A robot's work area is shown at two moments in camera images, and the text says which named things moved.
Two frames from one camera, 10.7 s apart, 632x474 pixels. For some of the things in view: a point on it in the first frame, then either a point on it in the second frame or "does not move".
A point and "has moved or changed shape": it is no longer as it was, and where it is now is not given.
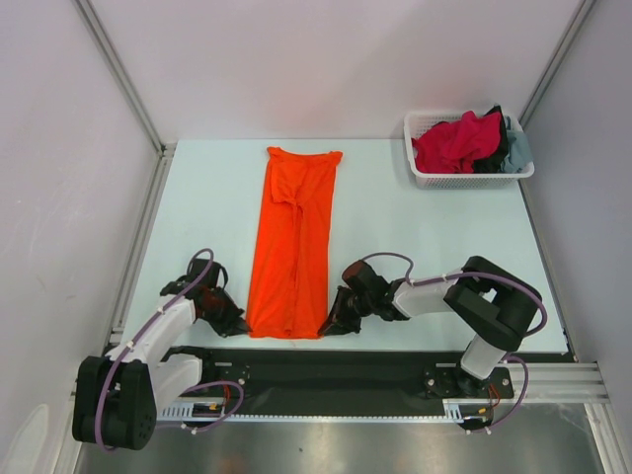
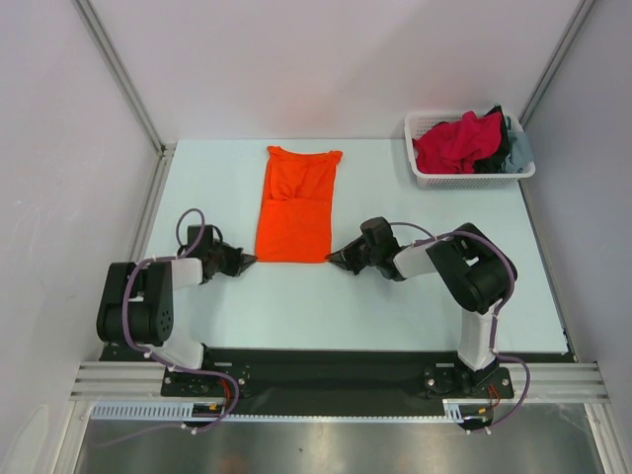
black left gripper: (233, 324) -> (240, 262)
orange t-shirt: (290, 284) has moved or changed shape
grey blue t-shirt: (519, 150) does not move
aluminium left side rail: (143, 241) does not move
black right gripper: (343, 312) -> (353, 255)
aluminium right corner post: (556, 60) does not move
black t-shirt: (495, 164) does not move
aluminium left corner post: (103, 40) does not move
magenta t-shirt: (454, 146) does not move
